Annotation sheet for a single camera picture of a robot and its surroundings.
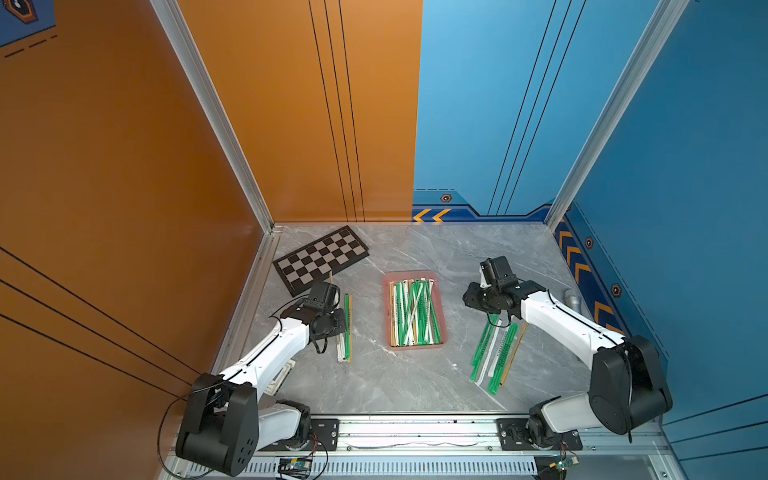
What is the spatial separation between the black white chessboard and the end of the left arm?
272 millimetres

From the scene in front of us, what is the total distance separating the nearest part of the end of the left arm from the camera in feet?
2.01

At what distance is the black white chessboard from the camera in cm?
103
